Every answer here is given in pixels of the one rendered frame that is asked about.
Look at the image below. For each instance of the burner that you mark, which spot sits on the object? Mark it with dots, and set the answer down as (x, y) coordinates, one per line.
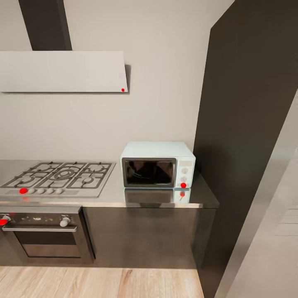
(59, 179)

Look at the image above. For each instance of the fridge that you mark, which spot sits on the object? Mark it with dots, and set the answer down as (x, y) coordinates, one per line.
(246, 149)

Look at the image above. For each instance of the microwave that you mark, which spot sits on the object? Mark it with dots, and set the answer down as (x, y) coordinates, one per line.
(157, 165)

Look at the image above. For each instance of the oven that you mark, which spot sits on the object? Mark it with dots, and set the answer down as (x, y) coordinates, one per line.
(47, 235)

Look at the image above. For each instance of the range hood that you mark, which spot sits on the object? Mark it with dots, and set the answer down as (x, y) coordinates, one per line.
(52, 65)

